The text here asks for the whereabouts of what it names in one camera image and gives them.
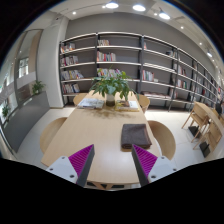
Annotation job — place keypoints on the potted green leafy plant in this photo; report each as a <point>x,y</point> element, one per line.
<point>111,85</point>

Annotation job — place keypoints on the ceiling spot lights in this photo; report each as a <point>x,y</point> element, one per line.
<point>139,7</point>

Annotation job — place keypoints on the white book stack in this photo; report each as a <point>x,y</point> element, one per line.
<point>90,103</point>

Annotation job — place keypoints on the small green background plant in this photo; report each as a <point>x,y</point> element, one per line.
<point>37,87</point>

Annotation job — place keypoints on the grey bookshelf unit with books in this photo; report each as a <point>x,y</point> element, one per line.
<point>120,53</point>

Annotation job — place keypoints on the light wooden frame chair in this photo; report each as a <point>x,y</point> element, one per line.
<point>213,135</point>
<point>199,113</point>

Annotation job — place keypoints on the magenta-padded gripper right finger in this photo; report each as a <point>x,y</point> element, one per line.
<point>158,167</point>

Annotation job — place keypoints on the zigzag striped grey towel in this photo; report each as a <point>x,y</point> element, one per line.
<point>135,135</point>

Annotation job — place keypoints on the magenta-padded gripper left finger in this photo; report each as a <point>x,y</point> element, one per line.
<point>63,167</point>

